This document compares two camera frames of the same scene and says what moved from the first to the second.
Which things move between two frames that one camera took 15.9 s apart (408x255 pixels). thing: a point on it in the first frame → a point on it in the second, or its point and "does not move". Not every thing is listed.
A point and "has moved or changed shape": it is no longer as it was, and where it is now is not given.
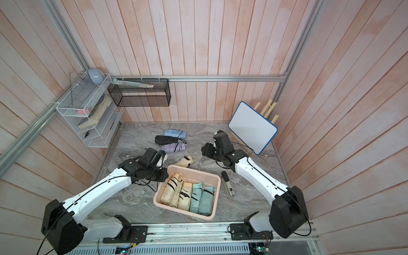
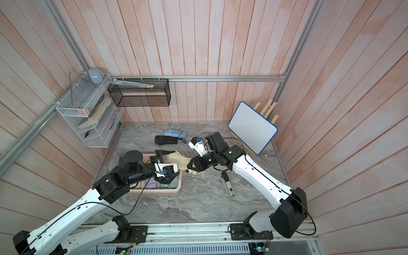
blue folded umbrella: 175,133 does not move
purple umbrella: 173,147 → 152,184
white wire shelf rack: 93,108 does not move
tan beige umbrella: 184,162 has moved or changed shape
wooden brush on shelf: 96,112 does not move
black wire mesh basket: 135,96 does not move
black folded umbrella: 164,139 does not move
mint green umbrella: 206,200 → 173,184
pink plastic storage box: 189,190 → 146,158
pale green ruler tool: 116,81 does not move
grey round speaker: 96,75 does not move
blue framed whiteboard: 252,128 does not move
